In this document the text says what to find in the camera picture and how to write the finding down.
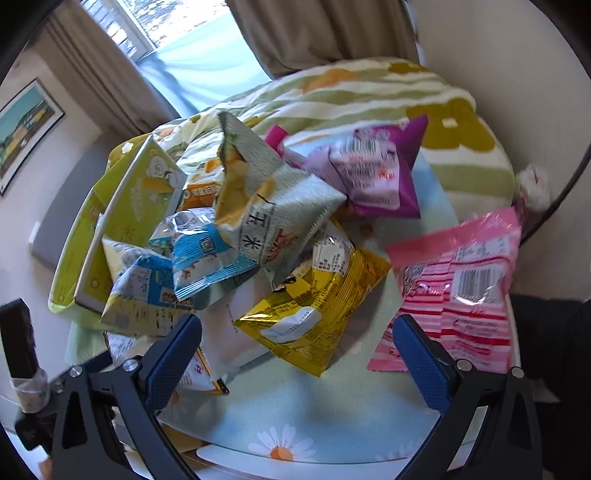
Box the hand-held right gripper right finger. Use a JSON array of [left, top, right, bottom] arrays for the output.
[[392, 315, 543, 480]]

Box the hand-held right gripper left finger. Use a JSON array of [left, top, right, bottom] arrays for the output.
[[52, 315, 203, 480]]

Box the small white snack bag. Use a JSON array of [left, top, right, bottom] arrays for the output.
[[104, 332, 230, 398]]

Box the pink striped snack bag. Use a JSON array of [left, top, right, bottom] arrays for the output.
[[367, 208, 522, 374]]

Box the yellow blue snack bag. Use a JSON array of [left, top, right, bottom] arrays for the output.
[[100, 235, 197, 337]]

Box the blue white snack bag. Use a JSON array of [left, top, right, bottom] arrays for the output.
[[148, 208, 259, 301]]

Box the yellow foil snack bag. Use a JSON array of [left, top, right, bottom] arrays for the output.
[[233, 222, 391, 377]]

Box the small orange snack packet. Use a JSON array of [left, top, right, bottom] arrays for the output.
[[180, 171, 222, 213]]

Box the green white cardboard box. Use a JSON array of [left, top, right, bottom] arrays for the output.
[[48, 136, 188, 324]]

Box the grey green chips bag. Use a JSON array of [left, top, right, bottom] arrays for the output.
[[215, 111, 347, 278]]

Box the purple snack bag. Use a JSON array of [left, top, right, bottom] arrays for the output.
[[281, 115, 430, 220]]

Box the white flat plastic packet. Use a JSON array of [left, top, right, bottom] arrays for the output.
[[198, 277, 287, 374]]

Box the grey padded headboard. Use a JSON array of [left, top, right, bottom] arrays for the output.
[[28, 129, 153, 268]]

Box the white plush toy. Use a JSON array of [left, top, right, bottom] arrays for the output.
[[512, 164, 555, 217]]

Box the framed houses picture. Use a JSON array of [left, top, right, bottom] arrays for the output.
[[0, 78, 65, 197]]

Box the beige curtain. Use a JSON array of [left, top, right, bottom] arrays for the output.
[[46, 0, 183, 139], [224, 0, 419, 79]]

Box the green floral blanket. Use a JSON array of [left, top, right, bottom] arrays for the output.
[[152, 58, 515, 213]]

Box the window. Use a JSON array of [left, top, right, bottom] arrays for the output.
[[99, 0, 273, 121]]

